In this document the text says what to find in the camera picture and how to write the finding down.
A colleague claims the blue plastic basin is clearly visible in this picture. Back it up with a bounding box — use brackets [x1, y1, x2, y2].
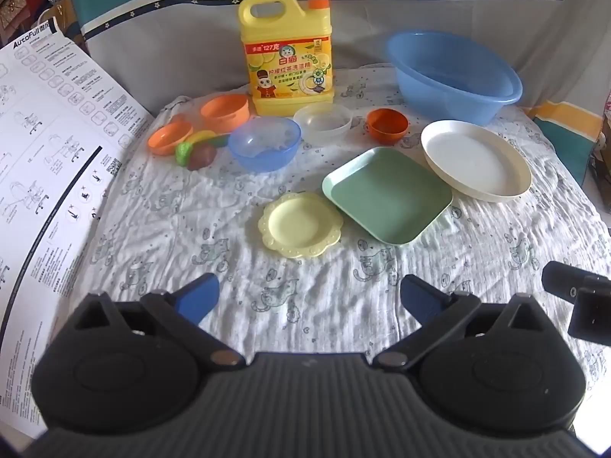
[386, 31, 524, 127]

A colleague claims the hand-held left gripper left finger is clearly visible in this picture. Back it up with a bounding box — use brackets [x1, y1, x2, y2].
[71, 273, 244, 369]

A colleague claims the white cat print blanket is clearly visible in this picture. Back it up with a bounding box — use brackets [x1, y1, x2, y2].
[48, 64, 611, 374]

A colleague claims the white oval plate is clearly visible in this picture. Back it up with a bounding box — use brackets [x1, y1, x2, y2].
[420, 119, 533, 203]

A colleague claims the clear plastic bowl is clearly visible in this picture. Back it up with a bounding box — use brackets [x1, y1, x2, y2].
[293, 104, 354, 146]

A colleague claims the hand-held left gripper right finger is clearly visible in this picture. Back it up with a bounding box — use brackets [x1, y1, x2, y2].
[373, 274, 543, 369]

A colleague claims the cardboard box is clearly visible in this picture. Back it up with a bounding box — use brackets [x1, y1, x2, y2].
[587, 90, 611, 188]

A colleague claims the yellow detergent pump bottle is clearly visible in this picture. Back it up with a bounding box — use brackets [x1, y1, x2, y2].
[238, 0, 336, 117]

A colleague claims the blue translucent bowl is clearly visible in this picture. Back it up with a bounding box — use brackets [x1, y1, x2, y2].
[228, 117, 303, 173]

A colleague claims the yellow scalloped small plate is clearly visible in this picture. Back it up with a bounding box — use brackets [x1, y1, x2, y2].
[258, 192, 345, 260]

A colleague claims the orange shallow dish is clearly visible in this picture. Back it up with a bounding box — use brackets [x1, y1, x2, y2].
[147, 121, 195, 156]

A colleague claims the yellow toy banana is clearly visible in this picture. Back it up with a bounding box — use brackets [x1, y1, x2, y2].
[185, 130, 218, 147]

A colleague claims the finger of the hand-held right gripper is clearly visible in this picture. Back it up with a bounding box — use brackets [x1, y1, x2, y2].
[569, 274, 611, 347]
[541, 261, 600, 299]

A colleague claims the pink toy onion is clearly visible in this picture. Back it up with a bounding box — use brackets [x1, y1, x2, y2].
[186, 144, 217, 172]

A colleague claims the white printed instruction sheet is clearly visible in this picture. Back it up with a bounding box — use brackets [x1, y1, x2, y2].
[0, 16, 155, 440]

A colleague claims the dark orange small bowl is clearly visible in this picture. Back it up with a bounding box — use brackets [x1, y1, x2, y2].
[367, 108, 410, 146]

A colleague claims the orange bowl with handles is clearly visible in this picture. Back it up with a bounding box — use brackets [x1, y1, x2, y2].
[200, 94, 251, 135]

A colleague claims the green square plate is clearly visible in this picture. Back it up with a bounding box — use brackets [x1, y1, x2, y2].
[322, 147, 454, 246]

